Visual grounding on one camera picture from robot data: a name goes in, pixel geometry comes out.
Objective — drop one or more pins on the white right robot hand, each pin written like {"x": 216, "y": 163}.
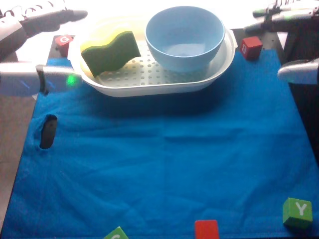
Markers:
{"x": 299, "y": 72}

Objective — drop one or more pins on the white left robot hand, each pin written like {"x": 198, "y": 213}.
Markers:
{"x": 20, "y": 77}

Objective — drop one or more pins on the yellow and green sponge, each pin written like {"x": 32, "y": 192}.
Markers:
{"x": 109, "y": 57}

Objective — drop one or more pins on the light blue bowl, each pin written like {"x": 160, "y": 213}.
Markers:
{"x": 184, "y": 57}

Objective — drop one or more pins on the red block with letter B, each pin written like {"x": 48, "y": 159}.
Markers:
{"x": 251, "y": 47}

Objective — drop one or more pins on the red block with letter G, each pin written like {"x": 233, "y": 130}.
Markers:
{"x": 63, "y": 42}

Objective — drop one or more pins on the white perforated plastic tray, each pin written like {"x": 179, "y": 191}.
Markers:
{"x": 154, "y": 74}

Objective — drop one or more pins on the green block with letter Y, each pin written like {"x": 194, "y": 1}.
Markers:
{"x": 297, "y": 211}

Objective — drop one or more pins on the blue table cloth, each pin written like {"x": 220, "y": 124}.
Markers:
{"x": 159, "y": 161}

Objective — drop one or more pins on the plain red toy block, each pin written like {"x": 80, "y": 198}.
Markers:
{"x": 207, "y": 230}

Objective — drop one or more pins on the green block with letter C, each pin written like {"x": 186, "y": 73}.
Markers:
{"x": 115, "y": 234}

